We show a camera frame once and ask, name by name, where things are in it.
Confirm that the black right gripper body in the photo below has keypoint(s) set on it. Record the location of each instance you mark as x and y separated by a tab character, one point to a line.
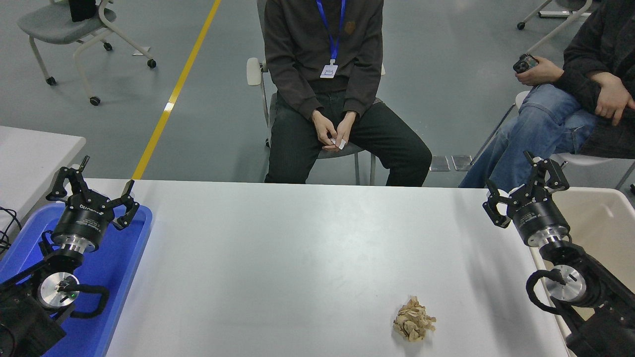
538	213

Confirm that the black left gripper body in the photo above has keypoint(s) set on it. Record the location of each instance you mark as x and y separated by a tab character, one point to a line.
82	220

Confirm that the black phone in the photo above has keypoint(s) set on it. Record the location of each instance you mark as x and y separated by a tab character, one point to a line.
526	63

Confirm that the tan paper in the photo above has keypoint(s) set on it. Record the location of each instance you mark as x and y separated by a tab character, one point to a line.
412	322

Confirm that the small white paper scrap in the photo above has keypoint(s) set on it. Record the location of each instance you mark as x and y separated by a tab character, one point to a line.
341	144

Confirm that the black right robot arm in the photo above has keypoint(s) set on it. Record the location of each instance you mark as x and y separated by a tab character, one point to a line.
605	327

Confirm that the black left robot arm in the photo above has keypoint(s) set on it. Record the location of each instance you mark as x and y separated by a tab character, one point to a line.
20	322

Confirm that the person's right hand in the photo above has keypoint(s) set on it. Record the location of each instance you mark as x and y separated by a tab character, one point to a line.
325	129
613	97

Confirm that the person's left hand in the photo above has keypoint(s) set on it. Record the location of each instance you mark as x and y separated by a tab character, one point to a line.
346	129
543	73

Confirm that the person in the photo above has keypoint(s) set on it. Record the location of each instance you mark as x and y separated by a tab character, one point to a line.
536	129
297	49

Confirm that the white side table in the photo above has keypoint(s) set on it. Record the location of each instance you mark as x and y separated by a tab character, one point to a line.
30	158

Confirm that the blue plastic tray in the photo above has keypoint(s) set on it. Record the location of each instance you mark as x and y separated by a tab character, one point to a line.
119	267

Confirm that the metal floor plate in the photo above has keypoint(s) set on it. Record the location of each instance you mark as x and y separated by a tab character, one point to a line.
440	163
461	162

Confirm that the large pale bin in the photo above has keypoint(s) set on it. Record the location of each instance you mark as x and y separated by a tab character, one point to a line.
605	223

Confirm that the yellow floor tape line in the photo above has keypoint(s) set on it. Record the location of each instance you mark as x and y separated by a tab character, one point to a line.
173	94

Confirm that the grey wheeled chair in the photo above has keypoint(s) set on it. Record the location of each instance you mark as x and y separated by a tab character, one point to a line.
570	4
54	22

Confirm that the black bag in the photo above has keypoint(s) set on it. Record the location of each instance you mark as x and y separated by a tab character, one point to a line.
82	10

